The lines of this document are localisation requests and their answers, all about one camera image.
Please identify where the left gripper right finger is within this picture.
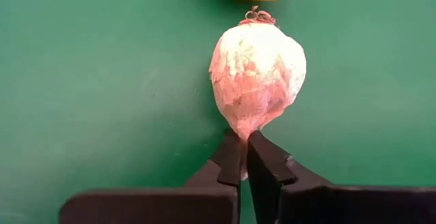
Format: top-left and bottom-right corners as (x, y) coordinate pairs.
(247, 130), (436, 224)

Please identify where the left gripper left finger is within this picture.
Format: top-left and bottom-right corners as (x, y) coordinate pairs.
(59, 128), (242, 224)

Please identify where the white toy garlic bulb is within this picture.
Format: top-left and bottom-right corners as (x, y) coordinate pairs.
(208, 5), (307, 180)

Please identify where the green table mat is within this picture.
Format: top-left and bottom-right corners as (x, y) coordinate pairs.
(0, 0), (436, 224)

